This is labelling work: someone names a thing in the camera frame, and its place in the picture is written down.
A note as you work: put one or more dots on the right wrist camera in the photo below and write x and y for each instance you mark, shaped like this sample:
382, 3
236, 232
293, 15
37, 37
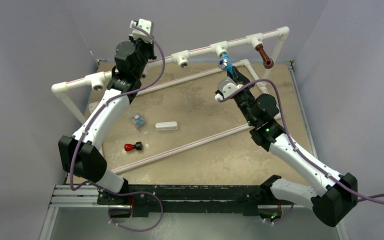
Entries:
226, 88

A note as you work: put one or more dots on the white PVC pipe frame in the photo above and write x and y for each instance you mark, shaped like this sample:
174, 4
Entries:
272, 42

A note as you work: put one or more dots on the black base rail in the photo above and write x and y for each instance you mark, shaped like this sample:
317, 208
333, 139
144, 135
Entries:
247, 200

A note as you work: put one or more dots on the white rectangular plastic piece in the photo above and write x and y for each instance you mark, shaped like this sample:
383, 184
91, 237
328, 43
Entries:
166, 126

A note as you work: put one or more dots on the brown faucet on frame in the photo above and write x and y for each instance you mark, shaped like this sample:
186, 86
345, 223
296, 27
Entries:
267, 62

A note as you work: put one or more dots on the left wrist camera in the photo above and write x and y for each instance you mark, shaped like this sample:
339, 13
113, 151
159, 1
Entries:
142, 29

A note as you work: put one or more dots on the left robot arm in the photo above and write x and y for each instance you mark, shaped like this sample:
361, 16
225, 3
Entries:
80, 152

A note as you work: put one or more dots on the small clear blue packet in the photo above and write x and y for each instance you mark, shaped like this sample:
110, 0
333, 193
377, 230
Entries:
138, 120

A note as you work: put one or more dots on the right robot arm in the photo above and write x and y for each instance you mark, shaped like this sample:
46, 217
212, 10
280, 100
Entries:
328, 192

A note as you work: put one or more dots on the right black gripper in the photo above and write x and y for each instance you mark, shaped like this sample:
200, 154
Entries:
236, 77

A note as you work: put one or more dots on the blue faucet with chrome knob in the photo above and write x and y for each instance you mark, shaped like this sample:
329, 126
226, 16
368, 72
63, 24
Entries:
225, 64

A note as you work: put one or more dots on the red and black faucet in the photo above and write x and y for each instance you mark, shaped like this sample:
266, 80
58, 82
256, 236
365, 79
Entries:
138, 146

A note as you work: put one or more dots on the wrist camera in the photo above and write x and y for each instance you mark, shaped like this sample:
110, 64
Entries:
226, 88
142, 29

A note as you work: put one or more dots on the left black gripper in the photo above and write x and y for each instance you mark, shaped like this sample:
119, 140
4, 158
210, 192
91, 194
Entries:
150, 46

